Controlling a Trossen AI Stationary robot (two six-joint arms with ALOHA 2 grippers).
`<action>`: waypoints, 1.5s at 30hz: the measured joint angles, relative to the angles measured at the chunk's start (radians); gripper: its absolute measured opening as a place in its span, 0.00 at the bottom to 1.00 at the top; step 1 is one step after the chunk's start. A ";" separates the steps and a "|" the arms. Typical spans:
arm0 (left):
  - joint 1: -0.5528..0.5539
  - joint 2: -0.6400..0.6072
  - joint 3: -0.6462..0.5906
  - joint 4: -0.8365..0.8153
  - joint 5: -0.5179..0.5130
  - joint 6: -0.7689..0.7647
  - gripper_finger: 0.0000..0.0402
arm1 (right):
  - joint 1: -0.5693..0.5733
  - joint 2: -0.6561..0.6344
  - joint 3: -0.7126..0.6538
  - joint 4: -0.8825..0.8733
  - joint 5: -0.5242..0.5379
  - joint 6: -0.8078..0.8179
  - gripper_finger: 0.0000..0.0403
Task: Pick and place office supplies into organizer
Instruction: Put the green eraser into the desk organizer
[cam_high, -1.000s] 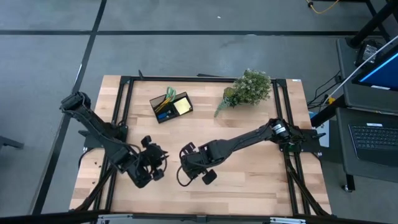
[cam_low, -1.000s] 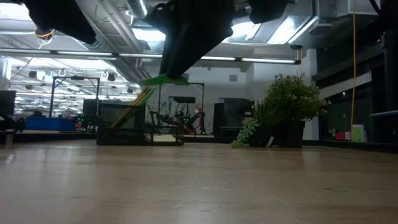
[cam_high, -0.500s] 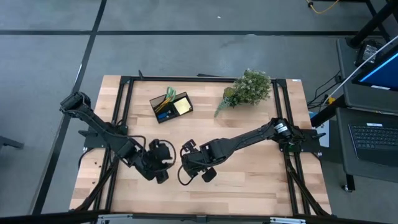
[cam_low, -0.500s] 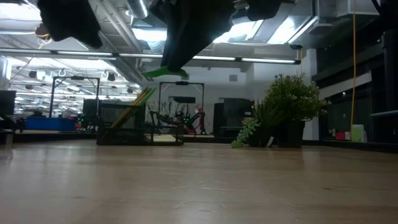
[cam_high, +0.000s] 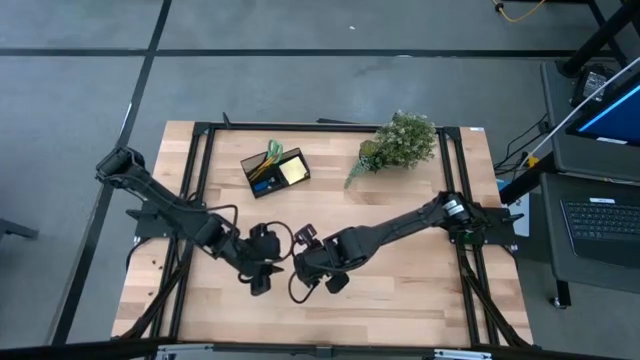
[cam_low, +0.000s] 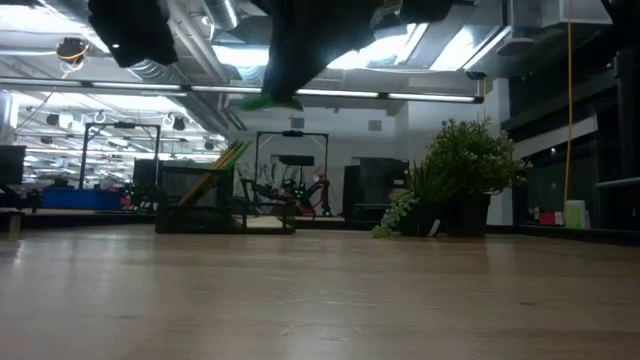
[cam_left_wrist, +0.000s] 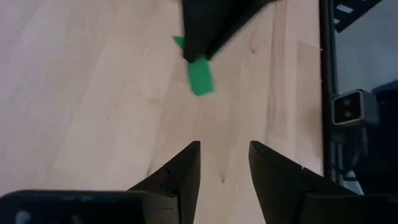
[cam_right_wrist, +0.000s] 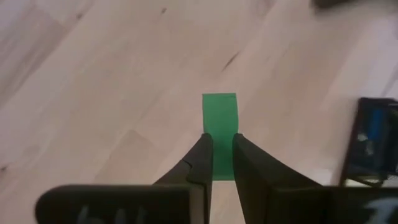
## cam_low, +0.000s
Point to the red box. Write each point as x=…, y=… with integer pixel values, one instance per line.
x=547, y=218

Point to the black background station frame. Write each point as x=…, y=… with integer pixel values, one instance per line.
x=124, y=125
x=292, y=133

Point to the black ceiling device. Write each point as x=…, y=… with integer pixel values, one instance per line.
x=72, y=50

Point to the blue storage bin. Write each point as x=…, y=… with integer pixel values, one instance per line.
x=80, y=199

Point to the black mesh desk organizer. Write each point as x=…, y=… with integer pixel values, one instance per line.
x=172, y=185

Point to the green and white box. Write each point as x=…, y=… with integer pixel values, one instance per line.
x=575, y=215

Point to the silver ventilation duct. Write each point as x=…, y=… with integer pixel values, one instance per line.
x=222, y=12

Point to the dark background monitor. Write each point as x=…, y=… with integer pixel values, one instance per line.
x=12, y=165

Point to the green eraser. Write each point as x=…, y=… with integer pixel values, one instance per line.
x=260, y=104

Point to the black aluminium table frame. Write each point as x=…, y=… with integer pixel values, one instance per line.
x=550, y=234

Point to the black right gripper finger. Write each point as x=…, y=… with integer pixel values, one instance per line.
x=290, y=75

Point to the bushy green potted plant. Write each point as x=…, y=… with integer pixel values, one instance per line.
x=475, y=155

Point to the small trailing succulent plant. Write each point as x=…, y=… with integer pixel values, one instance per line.
x=420, y=220

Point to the long ceiling light bar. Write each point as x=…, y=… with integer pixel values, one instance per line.
x=150, y=86

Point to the black cabinet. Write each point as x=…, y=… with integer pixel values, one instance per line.
x=375, y=185

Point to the pale patterned wall hanging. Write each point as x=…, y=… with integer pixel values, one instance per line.
x=280, y=175

